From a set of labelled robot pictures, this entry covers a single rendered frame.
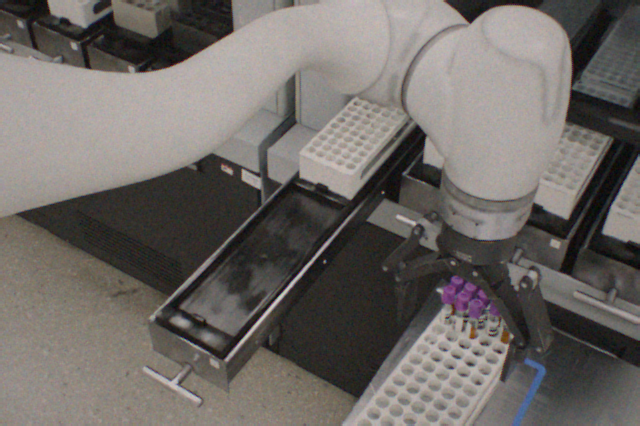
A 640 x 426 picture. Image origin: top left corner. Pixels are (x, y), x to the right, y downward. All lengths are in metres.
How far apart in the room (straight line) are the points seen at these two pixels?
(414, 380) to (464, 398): 0.06
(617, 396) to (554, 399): 0.08
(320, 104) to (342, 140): 0.19
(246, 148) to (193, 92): 1.03
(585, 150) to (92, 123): 1.02
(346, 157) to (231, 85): 0.77
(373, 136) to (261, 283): 0.32
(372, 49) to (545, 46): 0.16
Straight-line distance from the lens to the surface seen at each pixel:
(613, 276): 1.29
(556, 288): 1.35
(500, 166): 0.70
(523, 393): 1.07
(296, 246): 1.21
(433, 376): 0.98
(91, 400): 2.07
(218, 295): 1.16
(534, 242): 1.30
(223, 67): 0.54
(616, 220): 1.27
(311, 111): 1.50
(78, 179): 0.45
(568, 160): 1.34
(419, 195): 1.35
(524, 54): 0.66
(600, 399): 1.09
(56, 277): 2.35
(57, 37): 1.75
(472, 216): 0.76
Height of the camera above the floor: 1.69
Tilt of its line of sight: 44 degrees down
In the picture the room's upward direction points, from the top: 1 degrees clockwise
